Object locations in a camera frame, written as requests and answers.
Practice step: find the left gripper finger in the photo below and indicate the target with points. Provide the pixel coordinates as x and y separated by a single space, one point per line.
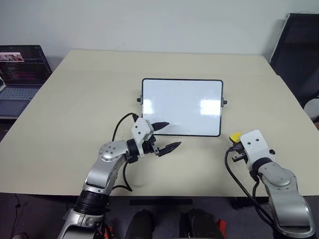
160 125
169 148

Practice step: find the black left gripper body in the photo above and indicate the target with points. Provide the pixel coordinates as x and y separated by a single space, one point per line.
149 145

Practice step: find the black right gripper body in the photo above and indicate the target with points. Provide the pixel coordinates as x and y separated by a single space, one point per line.
239 157

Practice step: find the yellow and black eraser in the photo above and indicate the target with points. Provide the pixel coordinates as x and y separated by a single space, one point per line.
235 137

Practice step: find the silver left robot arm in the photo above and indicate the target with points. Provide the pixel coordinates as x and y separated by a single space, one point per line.
109 152

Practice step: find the black framed tabletop whiteboard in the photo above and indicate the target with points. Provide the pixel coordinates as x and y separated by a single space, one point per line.
182 104

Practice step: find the black bar under table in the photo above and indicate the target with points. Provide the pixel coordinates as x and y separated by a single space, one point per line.
160 202

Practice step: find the small red floor object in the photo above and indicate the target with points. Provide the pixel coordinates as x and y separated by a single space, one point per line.
222 226
106 231

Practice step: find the dark rounded shape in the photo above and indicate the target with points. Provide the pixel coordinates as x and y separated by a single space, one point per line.
140 224
199 224

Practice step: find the white round object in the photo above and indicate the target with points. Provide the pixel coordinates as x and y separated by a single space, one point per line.
312 108

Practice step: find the black office chair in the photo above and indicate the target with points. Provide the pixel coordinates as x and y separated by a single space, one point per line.
299 49

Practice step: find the open grey laptop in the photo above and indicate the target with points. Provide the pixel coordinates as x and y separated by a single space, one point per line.
20 72

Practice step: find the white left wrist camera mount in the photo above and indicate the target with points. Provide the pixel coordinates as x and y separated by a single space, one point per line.
140 130

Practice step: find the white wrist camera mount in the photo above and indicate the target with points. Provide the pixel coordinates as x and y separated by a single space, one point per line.
140 130
254 147

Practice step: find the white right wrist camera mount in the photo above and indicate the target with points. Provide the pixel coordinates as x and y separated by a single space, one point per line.
254 147

